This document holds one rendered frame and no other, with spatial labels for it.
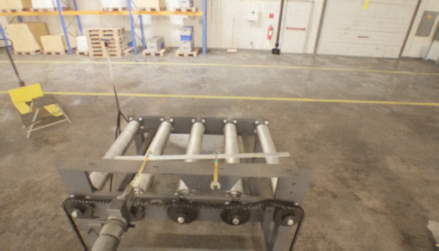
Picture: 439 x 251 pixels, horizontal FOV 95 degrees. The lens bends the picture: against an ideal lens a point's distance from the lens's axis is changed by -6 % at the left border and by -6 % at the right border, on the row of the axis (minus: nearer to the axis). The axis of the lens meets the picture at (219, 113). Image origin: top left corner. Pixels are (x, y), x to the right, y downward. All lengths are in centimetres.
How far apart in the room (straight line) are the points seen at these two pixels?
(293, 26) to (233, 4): 273
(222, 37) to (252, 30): 135
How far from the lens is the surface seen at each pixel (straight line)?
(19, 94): 577
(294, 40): 1040
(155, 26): 1029
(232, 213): 126
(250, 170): 109
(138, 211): 135
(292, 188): 125
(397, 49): 1283
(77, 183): 142
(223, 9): 985
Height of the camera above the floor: 189
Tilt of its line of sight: 27 degrees down
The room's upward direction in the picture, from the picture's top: 2 degrees clockwise
